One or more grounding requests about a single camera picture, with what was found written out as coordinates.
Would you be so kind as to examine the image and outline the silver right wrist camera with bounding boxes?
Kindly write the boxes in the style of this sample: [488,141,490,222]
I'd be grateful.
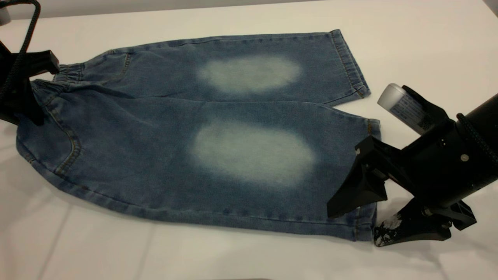
[377,83,433,136]

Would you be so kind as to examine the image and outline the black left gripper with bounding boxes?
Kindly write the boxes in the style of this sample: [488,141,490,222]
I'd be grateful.
[0,41,60,126]

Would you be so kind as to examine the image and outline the black right camera mount bracket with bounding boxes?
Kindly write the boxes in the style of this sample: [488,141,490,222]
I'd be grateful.
[401,85,456,135]

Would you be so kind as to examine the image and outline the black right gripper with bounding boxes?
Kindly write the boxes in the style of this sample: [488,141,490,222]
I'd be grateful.
[327,120,498,248]

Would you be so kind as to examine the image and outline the blue denim pants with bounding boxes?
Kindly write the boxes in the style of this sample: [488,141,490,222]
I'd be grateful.
[16,29,382,242]

